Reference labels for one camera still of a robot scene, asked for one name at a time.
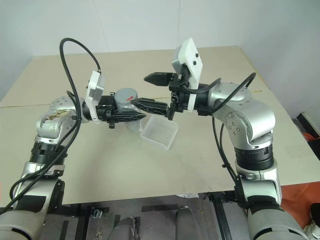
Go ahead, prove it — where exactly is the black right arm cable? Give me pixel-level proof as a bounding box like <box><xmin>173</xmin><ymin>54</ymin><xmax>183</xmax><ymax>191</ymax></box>
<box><xmin>179</xmin><ymin>72</ymin><xmax>257</xmax><ymax>203</ymax></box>

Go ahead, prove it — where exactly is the grey jar lid red mark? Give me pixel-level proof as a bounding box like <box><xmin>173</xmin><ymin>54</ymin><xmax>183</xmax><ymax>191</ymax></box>
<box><xmin>114</xmin><ymin>87</ymin><xmax>140</xmax><ymax>111</ymax></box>

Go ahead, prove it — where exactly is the translucent white plastic box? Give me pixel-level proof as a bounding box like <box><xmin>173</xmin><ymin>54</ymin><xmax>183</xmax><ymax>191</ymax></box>
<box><xmin>139</xmin><ymin>116</ymin><xmax>180</xmax><ymax>152</ymax></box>

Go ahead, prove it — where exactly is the black round object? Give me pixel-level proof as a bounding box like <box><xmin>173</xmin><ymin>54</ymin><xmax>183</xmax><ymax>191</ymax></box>
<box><xmin>309</xmin><ymin>202</ymin><xmax>320</xmax><ymax>226</ymax></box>

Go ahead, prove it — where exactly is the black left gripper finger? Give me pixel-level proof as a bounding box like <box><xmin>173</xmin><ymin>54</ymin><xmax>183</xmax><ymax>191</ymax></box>
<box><xmin>116</xmin><ymin>111</ymin><xmax>148</xmax><ymax>124</ymax></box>

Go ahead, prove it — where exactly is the orange cloth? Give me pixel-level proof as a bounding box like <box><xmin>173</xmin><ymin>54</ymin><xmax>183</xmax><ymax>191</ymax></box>
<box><xmin>279</xmin><ymin>132</ymin><xmax>320</xmax><ymax>229</ymax></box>

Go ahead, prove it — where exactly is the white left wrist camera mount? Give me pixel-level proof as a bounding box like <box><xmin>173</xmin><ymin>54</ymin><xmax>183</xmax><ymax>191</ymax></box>
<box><xmin>84</xmin><ymin>70</ymin><xmax>107</xmax><ymax>124</ymax></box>

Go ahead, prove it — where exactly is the small metal clip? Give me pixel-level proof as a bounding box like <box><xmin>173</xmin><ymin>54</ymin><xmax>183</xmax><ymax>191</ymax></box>
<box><xmin>90</xmin><ymin>206</ymin><xmax>104</xmax><ymax>220</ymax></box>

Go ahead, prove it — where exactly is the black metal table frame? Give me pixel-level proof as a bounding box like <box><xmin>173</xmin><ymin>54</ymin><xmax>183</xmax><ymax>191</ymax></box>
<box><xmin>44</xmin><ymin>190</ymin><xmax>251</xmax><ymax>240</ymax></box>

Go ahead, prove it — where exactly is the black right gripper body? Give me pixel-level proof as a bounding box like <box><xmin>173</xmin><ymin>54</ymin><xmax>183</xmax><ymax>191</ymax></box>
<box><xmin>167</xmin><ymin>67</ymin><xmax>191</xmax><ymax>121</ymax></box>

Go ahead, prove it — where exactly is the clear plastic jar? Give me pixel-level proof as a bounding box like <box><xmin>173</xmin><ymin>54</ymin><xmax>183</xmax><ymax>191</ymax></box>
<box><xmin>123</xmin><ymin>116</ymin><xmax>148</xmax><ymax>135</ymax></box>

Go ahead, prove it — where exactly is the crumpled white scrap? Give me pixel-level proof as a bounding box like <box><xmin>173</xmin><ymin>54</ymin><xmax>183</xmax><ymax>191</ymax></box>
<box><xmin>176</xmin><ymin>192</ymin><xmax>199</xmax><ymax>199</ymax></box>

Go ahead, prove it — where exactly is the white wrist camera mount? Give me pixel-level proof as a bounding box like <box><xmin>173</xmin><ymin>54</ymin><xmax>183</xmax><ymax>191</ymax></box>
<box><xmin>84</xmin><ymin>70</ymin><xmax>107</xmax><ymax>124</ymax></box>
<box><xmin>171</xmin><ymin>37</ymin><xmax>204</xmax><ymax>113</ymax></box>

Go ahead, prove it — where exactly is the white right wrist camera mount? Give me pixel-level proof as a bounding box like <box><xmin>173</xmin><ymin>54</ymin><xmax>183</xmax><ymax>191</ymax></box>
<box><xmin>171</xmin><ymin>37</ymin><xmax>204</xmax><ymax>113</ymax></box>

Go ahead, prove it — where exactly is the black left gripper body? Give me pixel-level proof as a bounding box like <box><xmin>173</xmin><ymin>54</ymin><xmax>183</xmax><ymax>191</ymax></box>
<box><xmin>96</xmin><ymin>93</ymin><xmax>121</xmax><ymax>130</ymax></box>

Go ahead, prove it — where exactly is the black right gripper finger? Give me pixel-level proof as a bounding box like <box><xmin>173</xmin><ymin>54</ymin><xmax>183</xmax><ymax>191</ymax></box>
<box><xmin>130</xmin><ymin>97</ymin><xmax>171</xmax><ymax>118</ymax></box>
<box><xmin>143</xmin><ymin>71</ymin><xmax>174</xmax><ymax>88</ymax></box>

